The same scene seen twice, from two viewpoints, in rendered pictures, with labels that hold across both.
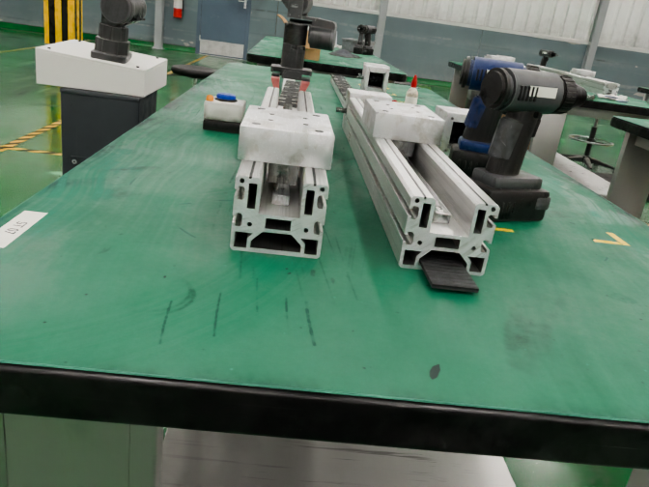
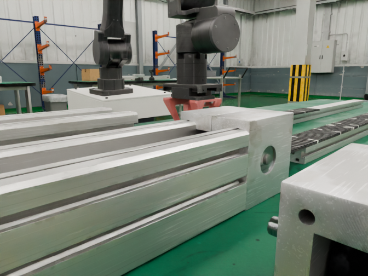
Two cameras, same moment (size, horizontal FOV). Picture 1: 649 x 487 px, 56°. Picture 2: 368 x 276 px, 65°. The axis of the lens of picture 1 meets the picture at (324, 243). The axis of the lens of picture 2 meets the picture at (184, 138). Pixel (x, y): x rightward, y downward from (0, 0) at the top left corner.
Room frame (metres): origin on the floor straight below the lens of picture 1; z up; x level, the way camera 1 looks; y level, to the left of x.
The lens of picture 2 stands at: (1.23, -0.29, 0.92)
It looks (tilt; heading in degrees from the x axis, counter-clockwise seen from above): 13 degrees down; 52
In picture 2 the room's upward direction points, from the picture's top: straight up
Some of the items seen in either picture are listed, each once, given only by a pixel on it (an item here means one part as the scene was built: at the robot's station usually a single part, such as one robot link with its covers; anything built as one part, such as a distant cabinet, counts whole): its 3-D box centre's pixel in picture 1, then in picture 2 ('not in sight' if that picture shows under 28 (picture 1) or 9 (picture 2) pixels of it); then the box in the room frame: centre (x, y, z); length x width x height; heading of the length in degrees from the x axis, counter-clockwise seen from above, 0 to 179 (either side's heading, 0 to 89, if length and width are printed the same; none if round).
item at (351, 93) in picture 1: (361, 112); (226, 148); (1.48, -0.04, 0.83); 0.12 x 0.09 x 0.10; 95
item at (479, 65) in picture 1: (504, 122); not in sight; (1.18, -0.31, 0.89); 0.20 x 0.08 x 0.22; 83
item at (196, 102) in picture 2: (294, 89); (196, 111); (1.58, 0.13, 0.85); 0.07 x 0.07 x 0.09; 6
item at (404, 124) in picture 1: (399, 128); not in sight; (1.04, -0.10, 0.87); 0.16 x 0.11 x 0.07; 5
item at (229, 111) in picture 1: (229, 114); not in sight; (1.29, 0.24, 0.81); 0.10 x 0.08 x 0.06; 95
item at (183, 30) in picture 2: (297, 34); (193, 39); (1.58, 0.14, 0.98); 0.07 x 0.06 x 0.07; 84
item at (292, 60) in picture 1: (293, 59); (191, 73); (1.58, 0.14, 0.92); 0.10 x 0.07 x 0.07; 96
